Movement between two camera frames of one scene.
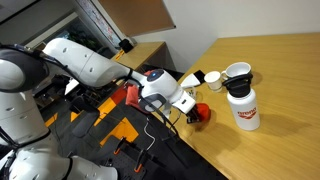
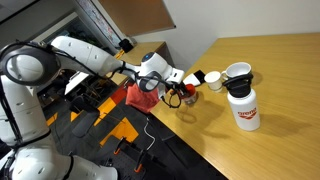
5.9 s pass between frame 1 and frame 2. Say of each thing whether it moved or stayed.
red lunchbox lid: moved
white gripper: moved
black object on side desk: stayed
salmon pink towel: stayed
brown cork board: stayed
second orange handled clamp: stayed
